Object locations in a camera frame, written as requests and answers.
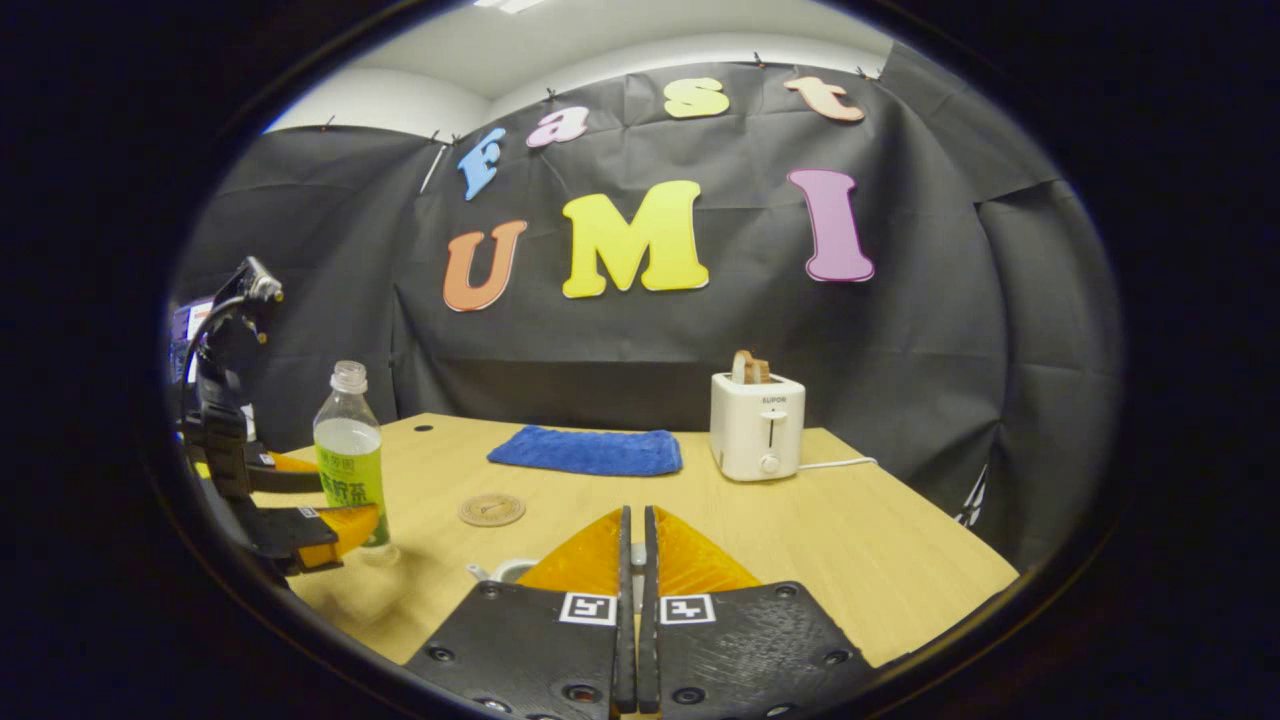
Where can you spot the green label water bottle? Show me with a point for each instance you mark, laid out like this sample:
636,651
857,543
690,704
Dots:
348,460

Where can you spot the bread slice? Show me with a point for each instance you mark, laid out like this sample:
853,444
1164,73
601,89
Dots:
750,368

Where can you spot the white toaster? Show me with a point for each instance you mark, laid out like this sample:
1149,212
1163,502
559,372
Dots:
755,430

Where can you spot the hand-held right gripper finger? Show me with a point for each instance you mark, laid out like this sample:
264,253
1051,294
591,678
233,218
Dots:
648,650
627,650

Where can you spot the ceiling light panel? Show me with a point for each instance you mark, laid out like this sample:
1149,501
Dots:
510,4

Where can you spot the white teacup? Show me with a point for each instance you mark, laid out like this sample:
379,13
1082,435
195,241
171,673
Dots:
508,571

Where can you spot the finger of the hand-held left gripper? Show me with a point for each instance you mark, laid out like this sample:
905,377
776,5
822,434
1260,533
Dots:
290,535
270,478

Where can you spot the white teacup lid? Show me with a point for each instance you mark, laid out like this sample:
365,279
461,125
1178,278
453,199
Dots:
637,556

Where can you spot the blue towel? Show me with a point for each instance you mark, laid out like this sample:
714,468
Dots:
590,452

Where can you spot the computer monitor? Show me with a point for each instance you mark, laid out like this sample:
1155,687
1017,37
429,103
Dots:
190,325

